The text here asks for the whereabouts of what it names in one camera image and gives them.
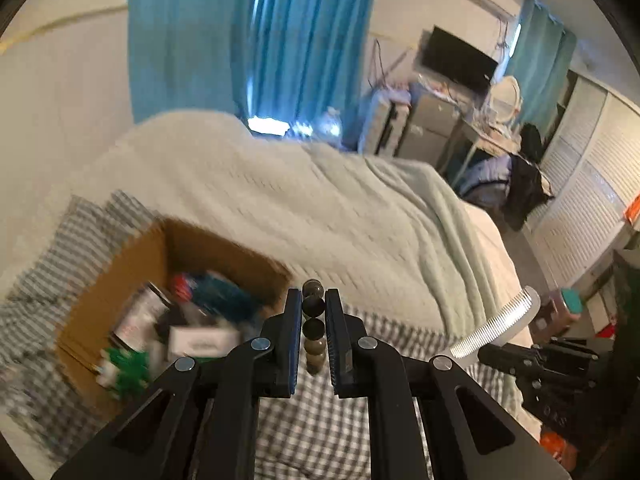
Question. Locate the narrow blue curtain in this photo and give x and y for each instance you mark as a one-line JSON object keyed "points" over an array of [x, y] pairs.
{"points": [[542, 60]]}

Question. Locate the wide blue curtain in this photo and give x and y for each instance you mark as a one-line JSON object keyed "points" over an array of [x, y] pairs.
{"points": [[200, 35]]}

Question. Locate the white comb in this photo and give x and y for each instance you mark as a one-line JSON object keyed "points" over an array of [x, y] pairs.
{"points": [[505, 322]]}

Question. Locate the orange hanging item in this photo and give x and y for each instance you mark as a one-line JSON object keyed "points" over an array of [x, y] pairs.
{"points": [[634, 210]]}

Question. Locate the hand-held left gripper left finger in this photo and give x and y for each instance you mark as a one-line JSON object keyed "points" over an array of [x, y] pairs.
{"points": [[294, 347]]}

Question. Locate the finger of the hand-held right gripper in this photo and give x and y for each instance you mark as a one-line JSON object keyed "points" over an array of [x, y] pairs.
{"points": [[575, 350], [510, 360]]}

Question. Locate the blue and white jacket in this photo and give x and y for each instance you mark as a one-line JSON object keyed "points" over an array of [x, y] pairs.
{"points": [[487, 180]]}

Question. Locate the grey checked cloth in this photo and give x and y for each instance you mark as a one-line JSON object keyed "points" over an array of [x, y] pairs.
{"points": [[310, 435]]}

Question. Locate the dark hanging clothes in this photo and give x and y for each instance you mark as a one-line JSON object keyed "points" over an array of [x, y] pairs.
{"points": [[530, 180]]}

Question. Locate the light green knitted blanket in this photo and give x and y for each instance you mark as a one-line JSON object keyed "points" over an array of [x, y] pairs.
{"points": [[325, 200]]}

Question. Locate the green and white carton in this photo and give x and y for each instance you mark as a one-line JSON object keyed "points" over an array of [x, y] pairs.
{"points": [[125, 370]]}

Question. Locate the brown cardboard box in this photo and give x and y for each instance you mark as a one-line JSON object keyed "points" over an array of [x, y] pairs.
{"points": [[150, 250]]}

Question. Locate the small clear water bottle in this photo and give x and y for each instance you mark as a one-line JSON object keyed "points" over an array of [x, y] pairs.
{"points": [[331, 122]]}

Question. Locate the white wardrobe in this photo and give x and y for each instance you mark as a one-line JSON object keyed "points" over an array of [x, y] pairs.
{"points": [[590, 175]]}

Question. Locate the black television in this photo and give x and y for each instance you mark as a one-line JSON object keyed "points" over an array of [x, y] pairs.
{"points": [[457, 60]]}

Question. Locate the white flat box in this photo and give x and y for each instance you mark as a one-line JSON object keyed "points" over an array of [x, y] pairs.
{"points": [[200, 342]]}

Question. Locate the white and dark pouch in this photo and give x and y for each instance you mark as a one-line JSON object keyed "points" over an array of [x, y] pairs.
{"points": [[140, 317]]}

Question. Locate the white round mirror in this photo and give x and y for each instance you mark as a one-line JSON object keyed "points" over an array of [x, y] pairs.
{"points": [[505, 100]]}

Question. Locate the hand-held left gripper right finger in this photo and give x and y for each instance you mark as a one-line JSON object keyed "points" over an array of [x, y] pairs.
{"points": [[334, 347]]}

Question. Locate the grey cabinet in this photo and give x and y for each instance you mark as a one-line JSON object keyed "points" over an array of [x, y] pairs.
{"points": [[430, 125]]}

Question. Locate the orange bag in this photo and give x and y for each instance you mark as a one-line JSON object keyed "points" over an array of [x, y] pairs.
{"points": [[557, 449]]}

